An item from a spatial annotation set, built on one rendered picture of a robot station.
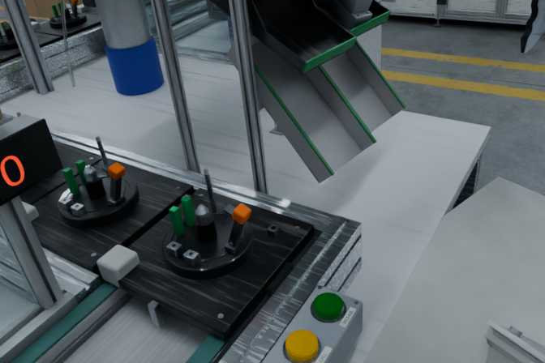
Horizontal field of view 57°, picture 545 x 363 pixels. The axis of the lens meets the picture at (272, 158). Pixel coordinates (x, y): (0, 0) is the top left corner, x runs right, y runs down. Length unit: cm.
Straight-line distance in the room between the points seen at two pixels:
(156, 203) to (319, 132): 32
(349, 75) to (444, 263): 41
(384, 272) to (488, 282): 16
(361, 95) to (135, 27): 80
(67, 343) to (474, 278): 63
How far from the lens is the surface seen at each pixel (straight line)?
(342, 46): 84
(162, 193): 95
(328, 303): 70
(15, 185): 66
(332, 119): 95
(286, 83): 93
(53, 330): 80
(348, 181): 110
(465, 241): 98
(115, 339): 79
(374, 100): 107
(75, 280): 85
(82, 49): 204
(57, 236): 92
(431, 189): 109
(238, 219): 70
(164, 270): 78
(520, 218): 105
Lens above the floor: 149
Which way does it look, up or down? 32 degrees down
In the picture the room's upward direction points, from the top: 6 degrees counter-clockwise
